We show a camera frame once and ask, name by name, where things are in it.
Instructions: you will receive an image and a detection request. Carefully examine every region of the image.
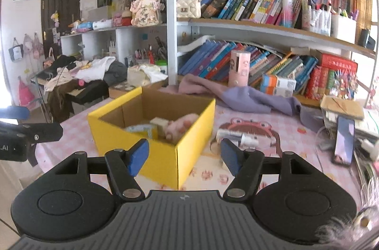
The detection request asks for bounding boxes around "red boxed book set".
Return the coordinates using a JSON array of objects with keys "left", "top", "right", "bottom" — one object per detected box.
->
[{"left": 305, "top": 53, "right": 358, "bottom": 101}]

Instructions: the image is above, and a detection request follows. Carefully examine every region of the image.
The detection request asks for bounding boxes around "small brown cardboard box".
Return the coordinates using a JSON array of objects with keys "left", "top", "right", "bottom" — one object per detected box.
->
[{"left": 108, "top": 81, "right": 141, "bottom": 99}]

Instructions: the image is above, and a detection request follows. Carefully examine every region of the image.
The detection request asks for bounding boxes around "black smartphone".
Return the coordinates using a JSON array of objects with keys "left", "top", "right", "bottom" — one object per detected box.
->
[{"left": 333, "top": 116, "right": 356, "bottom": 166}]

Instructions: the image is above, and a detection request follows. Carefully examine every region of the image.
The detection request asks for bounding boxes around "red round tin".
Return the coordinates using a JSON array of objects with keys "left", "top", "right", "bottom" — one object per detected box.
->
[{"left": 121, "top": 11, "right": 133, "bottom": 27}]

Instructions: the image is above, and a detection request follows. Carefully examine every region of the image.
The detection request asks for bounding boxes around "pink checked tablecloth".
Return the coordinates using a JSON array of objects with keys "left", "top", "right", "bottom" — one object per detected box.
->
[{"left": 31, "top": 102, "right": 370, "bottom": 206}]

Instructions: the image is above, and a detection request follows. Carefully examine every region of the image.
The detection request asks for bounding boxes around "white charger block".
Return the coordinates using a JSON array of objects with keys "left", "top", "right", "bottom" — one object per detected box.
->
[{"left": 149, "top": 117, "right": 170, "bottom": 138}]

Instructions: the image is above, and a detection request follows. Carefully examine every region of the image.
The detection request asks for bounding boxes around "fluffy purple sleeve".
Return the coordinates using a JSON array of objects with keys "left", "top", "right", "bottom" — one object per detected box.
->
[{"left": 315, "top": 179, "right": 379, "bottom": 250}]

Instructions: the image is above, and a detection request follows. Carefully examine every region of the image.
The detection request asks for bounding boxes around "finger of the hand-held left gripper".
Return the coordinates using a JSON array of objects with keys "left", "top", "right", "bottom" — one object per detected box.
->
[
  {"left": 0, "top": 106, "right": 30, "bottom": 121},
  {"left": 0, "top": 122, "right": 63, "bottom": 145}
]

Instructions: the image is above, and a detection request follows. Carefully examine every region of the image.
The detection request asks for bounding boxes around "cream quilted handbag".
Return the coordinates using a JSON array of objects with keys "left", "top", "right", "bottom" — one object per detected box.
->
[{"left": 177, "top": 0, "right": 201, "bottom": 21}]

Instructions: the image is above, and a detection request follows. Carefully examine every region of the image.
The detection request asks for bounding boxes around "pink pig plush toy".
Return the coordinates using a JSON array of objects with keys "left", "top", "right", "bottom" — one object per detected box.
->
[{"left": 165, "top": 114, "right": 198, "bottom": 144}]

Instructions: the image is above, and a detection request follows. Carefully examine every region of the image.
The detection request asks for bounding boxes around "orange blue white carton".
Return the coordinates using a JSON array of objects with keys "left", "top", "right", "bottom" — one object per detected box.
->
[
  {"left": 262, "top": 74, "right": 297, "bottom": 90},
  {"left": 260, "top": 86, "right": 293, "bottom": 98}
]

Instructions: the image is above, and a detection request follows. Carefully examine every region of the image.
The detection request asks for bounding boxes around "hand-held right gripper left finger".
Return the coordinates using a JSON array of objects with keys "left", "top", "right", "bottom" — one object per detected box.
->
[{"left": 52, "top": 138, "right": 149, "bottom": 200}]

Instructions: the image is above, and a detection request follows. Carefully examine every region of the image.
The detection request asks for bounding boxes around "floral dress doll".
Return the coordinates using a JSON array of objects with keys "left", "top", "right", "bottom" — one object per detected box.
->
[{"left": 130, "top": 0, "right": 164, "bottom": 27}]

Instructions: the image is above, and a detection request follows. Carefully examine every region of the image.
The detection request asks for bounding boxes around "small black box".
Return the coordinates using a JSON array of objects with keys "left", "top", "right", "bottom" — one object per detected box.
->
[{"left": 358, "top": 29, "right": 376, "bottom": 51}]

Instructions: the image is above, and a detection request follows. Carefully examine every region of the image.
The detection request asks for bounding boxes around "white pen holder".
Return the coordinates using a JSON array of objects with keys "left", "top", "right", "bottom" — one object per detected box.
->
[{"left": 331, "top": 15, "right": 357, "bottom": 45}]

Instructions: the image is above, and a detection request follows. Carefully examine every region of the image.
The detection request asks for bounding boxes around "white low shelf unit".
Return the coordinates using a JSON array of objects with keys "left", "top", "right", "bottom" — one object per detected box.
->
[{"left": 61, "top": 23, "right": 168, "bottom": 67}]

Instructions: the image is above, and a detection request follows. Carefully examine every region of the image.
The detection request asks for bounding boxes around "white tube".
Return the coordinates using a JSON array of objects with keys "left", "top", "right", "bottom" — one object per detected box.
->
[{"left": 216, "top": 129, "right": 259, "bottom": 147}]

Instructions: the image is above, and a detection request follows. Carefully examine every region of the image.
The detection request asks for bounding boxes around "yellow cardboard box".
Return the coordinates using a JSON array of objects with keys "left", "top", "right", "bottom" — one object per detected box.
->
[{"left": 88, "top": 86, "right": 216, "bottom": 190}]

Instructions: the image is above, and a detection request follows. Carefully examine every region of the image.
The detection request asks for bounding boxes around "purple cloth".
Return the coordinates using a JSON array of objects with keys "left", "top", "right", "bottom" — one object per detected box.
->
[{"left": 178, "top": 74, "right": 302, "bottom": 116}]

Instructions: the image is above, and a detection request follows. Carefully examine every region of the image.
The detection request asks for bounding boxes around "brown hanging garment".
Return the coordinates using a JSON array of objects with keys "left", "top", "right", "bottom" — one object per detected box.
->
[{"left": 47, "top": 81, "right": 77, "bottom": 123}]

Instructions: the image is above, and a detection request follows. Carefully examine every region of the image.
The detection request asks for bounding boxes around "clear pen holder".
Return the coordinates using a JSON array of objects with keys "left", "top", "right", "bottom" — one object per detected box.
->
[{"left": 308, "top": 8, "right": 331, "bottom": 36}]

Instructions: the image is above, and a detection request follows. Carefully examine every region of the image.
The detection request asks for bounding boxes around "colourful paper ornament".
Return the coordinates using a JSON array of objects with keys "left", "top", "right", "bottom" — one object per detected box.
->
[{"left": 334, "top": 72, "right": 359, "bottom": 100}]

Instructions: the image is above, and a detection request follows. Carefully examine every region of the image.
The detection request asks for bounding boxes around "pink rectangular box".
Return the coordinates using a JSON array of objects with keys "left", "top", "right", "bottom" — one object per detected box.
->
[{"left": 228, "top": 50, "right": 251, "bottom": 88}]

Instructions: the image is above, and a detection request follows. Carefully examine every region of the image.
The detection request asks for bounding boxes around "row of slanted books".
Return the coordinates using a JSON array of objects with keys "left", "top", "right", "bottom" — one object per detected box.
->
[{"left": 178, "top": 41, "right": 319, "bottom": 88}]

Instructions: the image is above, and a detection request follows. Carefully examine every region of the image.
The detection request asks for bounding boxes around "pink plastic bag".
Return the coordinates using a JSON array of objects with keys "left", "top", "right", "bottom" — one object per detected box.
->
[{"left": 18, "top": 75, "right": 36, "bottom": 108}]

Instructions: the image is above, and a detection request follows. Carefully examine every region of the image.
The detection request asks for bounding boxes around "brown kraft envelope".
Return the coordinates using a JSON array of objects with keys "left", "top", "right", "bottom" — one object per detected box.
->
[{"left": 320, "top": 94, "right": 365, "bottom": 121}]

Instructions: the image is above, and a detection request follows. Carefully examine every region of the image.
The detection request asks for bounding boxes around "white bookshelf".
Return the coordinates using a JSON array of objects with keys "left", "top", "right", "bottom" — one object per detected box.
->
[{"left": 166, "top": 0, "right": 379, "bottom": 108}]

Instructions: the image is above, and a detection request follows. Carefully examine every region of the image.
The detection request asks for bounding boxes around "row of upright books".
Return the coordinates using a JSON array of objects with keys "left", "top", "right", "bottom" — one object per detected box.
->
[{"left": 197, "top": 0, "right": 307, "bottom": 28}]

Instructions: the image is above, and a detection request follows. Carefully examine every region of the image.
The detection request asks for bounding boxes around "pile of clothes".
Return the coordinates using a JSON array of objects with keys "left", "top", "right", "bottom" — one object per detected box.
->
[{"left": 44, "top": 55, "right": 128, "bottom": 91}]

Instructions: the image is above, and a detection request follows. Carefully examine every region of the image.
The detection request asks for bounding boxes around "dark white tote bag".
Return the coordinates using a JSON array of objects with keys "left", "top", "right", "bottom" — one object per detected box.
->
[{"left": 9, "top": 37, "right": 24, "bottom": 62}]

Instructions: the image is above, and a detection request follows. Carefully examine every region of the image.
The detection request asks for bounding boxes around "row of yellow books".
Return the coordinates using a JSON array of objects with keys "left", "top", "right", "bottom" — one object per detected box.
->
[{"left": 355, "top": 0, "right": 374, "bottom": 31}]

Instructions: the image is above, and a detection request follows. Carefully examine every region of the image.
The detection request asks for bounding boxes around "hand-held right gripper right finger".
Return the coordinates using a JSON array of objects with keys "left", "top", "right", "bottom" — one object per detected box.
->
[{"left": 221, "top": 138, "right": 319, "bottom": 200}]

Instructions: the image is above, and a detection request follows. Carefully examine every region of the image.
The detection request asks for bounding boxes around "dark wooden door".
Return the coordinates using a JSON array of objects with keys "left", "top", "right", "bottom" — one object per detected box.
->
[{"left": 41, "top": 0, "right": 85, "bottom": 59}]

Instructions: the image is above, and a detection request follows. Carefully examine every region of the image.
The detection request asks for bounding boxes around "pile of books and papers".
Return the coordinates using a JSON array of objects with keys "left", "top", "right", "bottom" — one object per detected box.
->
[{"left": 352, "top": 108, "right": 379, "bottom": 182}]

